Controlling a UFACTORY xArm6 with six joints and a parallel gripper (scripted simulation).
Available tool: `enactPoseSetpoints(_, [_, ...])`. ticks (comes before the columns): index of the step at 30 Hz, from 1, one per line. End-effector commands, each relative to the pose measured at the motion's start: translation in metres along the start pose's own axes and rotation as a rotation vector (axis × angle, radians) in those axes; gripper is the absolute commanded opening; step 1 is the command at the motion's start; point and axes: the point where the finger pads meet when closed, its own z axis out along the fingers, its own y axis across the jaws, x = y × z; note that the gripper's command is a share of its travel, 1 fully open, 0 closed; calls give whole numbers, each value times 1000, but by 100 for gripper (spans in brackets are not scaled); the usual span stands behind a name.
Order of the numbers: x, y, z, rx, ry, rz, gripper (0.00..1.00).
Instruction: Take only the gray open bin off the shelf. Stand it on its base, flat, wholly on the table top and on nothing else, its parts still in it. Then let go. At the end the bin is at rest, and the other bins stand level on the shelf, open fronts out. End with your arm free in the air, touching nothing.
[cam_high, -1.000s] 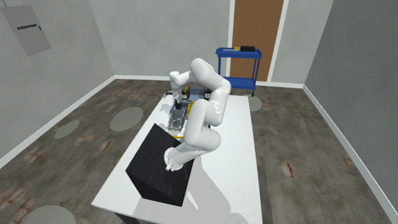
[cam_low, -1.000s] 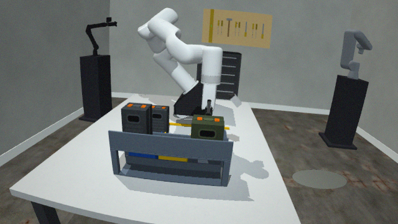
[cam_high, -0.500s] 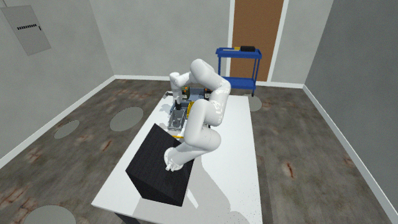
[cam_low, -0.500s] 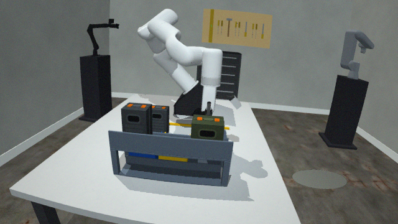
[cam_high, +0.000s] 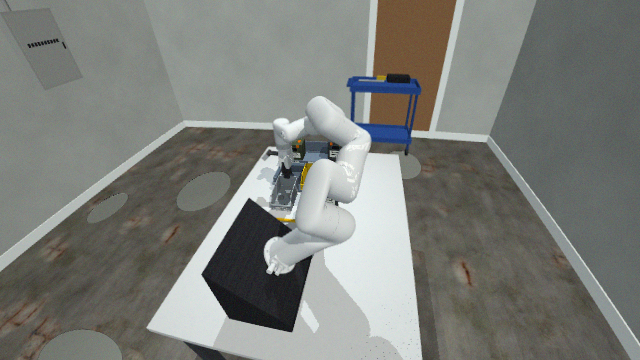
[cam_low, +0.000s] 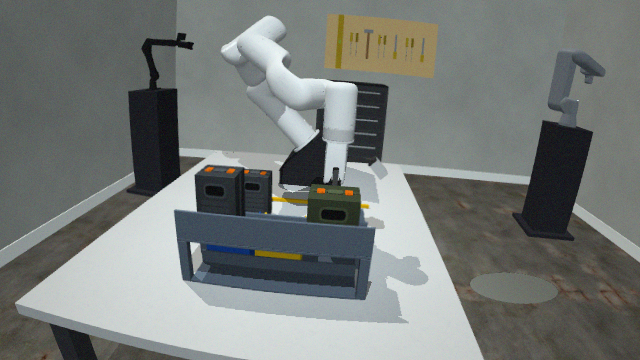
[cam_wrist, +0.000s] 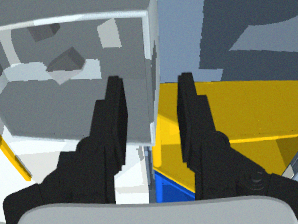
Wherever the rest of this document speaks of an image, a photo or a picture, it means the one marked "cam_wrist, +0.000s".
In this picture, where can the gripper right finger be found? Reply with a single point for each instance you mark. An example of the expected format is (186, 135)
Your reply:
(216, 165)

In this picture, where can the blue open bin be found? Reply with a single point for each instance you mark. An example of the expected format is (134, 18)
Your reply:
(165, 192)

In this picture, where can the yellow open bin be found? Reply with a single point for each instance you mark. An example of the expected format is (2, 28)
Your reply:
(254, 111)

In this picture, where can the grey bin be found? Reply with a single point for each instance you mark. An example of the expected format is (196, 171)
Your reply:
(34, 106)

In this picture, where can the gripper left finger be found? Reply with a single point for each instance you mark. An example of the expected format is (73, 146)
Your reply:
(88, 176)

